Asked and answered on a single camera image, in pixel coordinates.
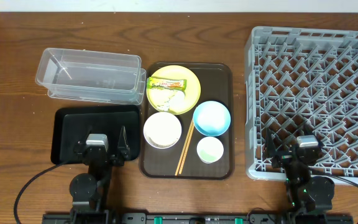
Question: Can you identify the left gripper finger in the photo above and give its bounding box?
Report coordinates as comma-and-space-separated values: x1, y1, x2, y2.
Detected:
117, 126, 131, 161
74, 126, 92, 152

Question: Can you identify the pile of rice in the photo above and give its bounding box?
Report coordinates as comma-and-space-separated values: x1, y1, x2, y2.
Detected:
145, 133, 178, 149

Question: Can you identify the white bowl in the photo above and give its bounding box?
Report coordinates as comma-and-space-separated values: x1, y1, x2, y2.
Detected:
143, 112, 182, 145

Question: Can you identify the wooden chopstick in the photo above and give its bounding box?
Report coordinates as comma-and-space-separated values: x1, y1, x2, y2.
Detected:
178, 124, 195, 175
174, 119, 194, 177

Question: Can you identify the small white green cup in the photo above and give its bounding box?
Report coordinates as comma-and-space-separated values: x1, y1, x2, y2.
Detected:
196, 137, 224, 164

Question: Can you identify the light blue bowl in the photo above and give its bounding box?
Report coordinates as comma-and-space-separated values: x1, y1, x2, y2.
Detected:
193, 101, 231, 137

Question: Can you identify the green orange snack wrapper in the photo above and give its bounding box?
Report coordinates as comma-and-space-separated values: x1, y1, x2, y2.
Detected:
147, 77, 187, 91

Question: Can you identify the white tissue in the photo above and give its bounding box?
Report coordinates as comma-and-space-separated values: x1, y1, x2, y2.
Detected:
159, 91, 185, 111

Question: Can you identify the yellow plate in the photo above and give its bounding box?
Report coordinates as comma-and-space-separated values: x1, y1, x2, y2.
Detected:
146, 65, 201, 115

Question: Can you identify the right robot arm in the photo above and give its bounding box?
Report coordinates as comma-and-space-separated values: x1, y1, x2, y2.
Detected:
262, 126, 335, 223

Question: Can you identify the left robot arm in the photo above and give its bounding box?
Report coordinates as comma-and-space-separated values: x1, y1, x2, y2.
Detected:
69, 126, 131, 224

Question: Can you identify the grey dishwasher rack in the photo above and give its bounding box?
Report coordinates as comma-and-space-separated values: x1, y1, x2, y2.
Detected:
245, 26, 358, 184

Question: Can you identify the black plastic tray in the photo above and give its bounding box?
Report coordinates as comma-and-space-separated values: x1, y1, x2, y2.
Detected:
51, 105, 140, 165

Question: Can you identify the clear plastic bin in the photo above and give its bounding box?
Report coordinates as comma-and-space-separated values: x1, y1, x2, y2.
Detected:
35, 48, 147, 105

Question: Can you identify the dark brown serving tray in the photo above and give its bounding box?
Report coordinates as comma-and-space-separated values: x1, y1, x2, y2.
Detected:
139, 62, 234, 180

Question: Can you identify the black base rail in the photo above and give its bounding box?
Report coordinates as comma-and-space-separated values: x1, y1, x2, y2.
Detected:
41, 212, 354, 224

